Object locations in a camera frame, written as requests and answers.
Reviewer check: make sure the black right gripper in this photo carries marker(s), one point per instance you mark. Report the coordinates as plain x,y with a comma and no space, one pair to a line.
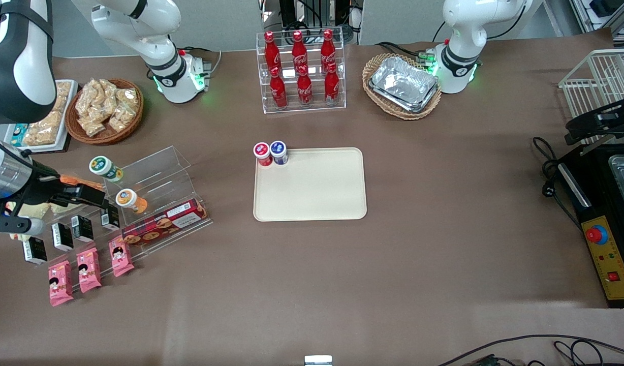
39,186

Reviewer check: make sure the triangle sandwich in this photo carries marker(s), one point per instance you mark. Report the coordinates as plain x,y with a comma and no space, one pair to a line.
83,181
40,209

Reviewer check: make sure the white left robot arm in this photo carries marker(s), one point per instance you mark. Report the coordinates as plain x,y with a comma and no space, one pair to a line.
462,61

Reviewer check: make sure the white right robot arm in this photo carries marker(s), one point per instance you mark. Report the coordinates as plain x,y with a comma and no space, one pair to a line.
22,76

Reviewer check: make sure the beige plastic tray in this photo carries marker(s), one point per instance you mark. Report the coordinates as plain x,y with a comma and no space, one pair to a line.
312,185

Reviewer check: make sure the aluminium foil tray stack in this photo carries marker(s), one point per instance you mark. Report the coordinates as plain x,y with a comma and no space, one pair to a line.
403,84

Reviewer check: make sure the small black carton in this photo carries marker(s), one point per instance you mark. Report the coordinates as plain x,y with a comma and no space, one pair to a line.
82,229
63,237
35,250
110,219

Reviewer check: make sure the green lid cup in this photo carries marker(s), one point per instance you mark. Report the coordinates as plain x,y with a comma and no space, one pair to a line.
103,166

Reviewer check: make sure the orange lid cup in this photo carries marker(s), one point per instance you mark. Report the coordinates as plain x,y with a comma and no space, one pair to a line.
129,199

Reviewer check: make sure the brown wicker basket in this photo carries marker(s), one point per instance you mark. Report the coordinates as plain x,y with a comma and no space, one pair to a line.
103,137

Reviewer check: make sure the pink snack packet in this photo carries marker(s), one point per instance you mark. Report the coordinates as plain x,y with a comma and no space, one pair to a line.
60,283
121,257
89,270

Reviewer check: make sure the clear bag of snacks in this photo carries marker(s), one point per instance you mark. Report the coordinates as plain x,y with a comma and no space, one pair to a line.
92,126
129,97
108,96
121,119
87,96

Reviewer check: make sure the clear acrylic display shelf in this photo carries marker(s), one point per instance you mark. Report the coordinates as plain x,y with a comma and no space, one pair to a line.
159,173

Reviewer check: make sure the red cookie box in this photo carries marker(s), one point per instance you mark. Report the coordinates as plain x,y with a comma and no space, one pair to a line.
162,226

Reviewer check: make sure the white rectangular bin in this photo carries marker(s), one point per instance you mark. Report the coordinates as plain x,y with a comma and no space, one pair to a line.
70,117

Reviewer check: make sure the teal label cracker pack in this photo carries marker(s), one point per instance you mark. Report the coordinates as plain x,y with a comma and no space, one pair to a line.
63,96
40,132

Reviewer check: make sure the red lid cup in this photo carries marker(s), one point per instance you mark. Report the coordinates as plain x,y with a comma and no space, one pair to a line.
262,151

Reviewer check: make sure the blue lid cup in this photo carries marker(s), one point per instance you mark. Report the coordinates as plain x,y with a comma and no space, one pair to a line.
278,149

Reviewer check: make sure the red cola bottle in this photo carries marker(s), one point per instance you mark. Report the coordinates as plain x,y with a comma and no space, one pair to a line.
278,91
332,86
328,50
271,53
299,51
305,89

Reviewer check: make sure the clear acrylic bottle rack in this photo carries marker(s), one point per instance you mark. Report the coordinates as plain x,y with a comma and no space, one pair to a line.
337,76

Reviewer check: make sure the small silver block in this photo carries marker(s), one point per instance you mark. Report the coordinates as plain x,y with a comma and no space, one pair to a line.
318,361

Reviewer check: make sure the black background equipment rack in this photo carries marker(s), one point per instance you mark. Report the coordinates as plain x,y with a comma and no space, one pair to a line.
312,15

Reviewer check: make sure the light wicker basket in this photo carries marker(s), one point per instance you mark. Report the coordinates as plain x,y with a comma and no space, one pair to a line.
378,104

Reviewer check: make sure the black sealing machine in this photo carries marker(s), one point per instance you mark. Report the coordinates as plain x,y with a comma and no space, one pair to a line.
596,188

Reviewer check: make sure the red emergency stop button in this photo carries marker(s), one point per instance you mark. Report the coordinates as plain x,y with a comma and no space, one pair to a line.
596,234

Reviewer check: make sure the yellow control panel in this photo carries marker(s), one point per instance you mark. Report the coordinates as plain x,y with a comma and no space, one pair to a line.
614,259

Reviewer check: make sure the aluminium frame shelf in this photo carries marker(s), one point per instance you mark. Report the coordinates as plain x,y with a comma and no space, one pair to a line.
604,15

